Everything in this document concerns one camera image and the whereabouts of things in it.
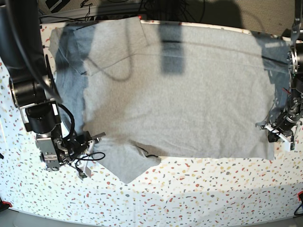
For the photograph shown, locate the red clamp right corner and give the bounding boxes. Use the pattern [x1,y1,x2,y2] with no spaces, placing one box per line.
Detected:
[294,192,303,217]

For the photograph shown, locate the black robot arm image-left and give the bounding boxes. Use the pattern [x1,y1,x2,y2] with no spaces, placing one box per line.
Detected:
[0,0,101,176]

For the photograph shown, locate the red clamp corner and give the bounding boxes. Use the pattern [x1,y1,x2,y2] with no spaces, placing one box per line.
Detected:
[294,192,303,217]
[0,200,12,212]

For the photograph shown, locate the red clamp left corner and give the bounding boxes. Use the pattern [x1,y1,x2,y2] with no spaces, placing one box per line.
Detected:
[0,200,12,212]

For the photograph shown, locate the grey T-shirt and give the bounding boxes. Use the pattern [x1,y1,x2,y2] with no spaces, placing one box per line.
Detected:
[49,17,289,183]

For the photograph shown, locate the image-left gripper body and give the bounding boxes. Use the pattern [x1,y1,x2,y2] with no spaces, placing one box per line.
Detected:
[59,132,92,165]

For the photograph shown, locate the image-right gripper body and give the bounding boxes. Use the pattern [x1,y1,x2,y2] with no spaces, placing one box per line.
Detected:
[274,111,303,137]

